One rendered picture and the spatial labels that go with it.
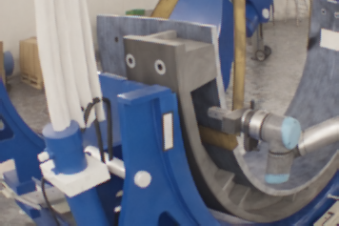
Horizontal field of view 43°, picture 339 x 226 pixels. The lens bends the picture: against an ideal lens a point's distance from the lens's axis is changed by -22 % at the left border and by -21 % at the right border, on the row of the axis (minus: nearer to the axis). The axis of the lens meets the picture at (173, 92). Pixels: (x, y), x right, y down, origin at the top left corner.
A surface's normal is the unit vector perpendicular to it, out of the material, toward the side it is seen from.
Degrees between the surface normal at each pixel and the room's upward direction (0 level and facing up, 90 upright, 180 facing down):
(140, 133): 90
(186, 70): 90
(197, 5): 81
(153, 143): 90
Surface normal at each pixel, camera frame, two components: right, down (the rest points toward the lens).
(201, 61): 0.69, 0.18
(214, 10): -0.71, 0.03
